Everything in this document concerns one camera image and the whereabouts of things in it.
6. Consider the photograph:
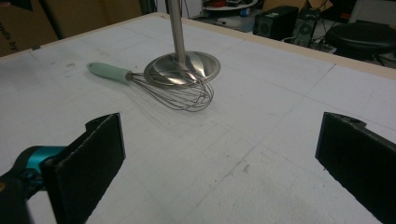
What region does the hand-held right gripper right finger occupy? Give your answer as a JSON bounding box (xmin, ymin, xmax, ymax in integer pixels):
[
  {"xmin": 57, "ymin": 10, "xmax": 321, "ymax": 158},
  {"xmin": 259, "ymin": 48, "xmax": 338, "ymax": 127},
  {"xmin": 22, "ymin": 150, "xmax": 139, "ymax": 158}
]
[{"xmin": 315, "ymin": 111, "xmax": 396, "ymax": 224}]

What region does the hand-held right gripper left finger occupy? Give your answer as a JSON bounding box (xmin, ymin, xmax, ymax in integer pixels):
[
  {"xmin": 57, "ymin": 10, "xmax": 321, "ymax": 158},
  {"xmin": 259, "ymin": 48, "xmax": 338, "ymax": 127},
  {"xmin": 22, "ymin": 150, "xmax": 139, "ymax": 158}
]
[{"xmin": 39, "ymin": 112, "xmax": 127, "ymax": 224}]

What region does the whisk with mint green handle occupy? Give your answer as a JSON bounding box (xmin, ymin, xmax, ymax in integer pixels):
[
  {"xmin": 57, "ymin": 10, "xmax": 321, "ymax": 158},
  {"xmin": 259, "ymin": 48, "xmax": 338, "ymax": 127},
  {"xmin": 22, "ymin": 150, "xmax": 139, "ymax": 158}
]
[{"xmin": 86, "ymin": 62, "xmax": 215, "ymax": 112}]

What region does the steel stand with round base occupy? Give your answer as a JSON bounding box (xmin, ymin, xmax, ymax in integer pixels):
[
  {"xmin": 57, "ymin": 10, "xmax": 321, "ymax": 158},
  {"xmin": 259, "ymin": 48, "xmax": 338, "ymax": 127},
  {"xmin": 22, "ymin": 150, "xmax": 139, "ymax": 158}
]
[{"xmin": 144, "ymin": 0, "xmax": 221, "ymax": 87}]

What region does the black round stool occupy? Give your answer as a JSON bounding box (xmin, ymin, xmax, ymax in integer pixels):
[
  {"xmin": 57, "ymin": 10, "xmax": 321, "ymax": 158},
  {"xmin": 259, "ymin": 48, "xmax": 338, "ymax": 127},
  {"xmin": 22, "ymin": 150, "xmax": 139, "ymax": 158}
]
[{"xmin": 324, "ymin": 21, "xmax": 396, "ymax": 62}]

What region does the black computer tower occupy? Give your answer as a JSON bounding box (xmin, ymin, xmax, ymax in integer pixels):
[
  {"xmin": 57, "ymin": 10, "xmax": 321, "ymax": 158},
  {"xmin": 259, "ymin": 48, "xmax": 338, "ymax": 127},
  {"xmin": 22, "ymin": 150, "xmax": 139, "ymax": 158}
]
[{"xmin": 290, "ymin": 8, "xmax": 322, "ymax": 49}]

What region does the cardboard box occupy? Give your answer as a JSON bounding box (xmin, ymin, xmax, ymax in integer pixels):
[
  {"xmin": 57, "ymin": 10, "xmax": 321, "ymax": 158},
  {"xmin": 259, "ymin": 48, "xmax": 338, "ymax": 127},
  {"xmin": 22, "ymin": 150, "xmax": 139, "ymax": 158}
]
[{"xmin": 0, "ymin": 0, "xmax": 143, "ymax": 58}]

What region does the black speaker box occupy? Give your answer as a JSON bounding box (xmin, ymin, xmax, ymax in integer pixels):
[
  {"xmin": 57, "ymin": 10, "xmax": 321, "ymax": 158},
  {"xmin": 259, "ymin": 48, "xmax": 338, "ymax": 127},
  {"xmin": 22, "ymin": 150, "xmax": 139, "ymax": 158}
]
[{"xmin": 252, "ymin": 5, "xmax": 300, "ymax": 42}]

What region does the white round table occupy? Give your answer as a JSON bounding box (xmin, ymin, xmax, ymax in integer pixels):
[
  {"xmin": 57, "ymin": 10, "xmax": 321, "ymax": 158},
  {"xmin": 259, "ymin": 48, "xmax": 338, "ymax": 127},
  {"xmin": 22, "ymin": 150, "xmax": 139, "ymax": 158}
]
[{"xmin": 202, "ymin": 0, "xmax": 260, "ymax": 12}]

